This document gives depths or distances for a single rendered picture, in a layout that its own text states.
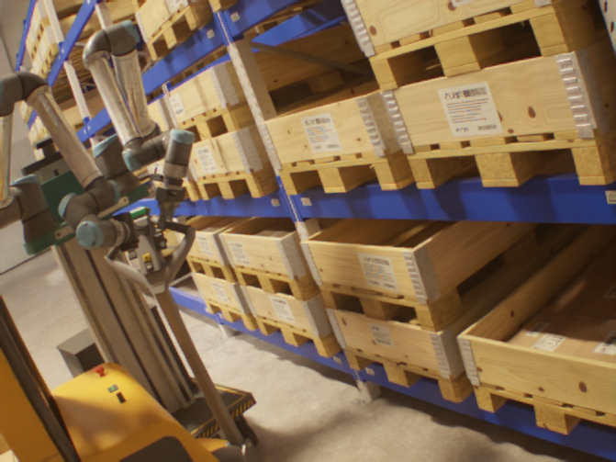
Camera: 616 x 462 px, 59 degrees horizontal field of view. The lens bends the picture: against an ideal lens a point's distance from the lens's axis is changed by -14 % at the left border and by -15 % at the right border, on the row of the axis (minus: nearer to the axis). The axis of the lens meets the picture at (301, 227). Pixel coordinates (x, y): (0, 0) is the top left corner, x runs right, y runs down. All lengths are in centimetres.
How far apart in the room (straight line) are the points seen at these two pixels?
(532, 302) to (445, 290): 42
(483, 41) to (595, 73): 36
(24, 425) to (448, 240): 161
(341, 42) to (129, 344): 192
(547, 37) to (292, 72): 190
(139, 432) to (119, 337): 129
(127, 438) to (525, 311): 158
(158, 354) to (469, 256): 161
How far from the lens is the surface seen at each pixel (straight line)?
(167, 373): 319
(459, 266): 236
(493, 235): 249
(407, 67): 199
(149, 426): 187
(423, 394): 281
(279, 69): 313
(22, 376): 182
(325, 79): 326
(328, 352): 325
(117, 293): 308
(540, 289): 257
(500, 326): 240
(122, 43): 258
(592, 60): 154
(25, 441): 188
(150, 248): 228
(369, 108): 210
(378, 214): 239
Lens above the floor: 164
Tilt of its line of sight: 13 degrees down
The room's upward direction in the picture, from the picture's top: 21 degrees counter-clockwise
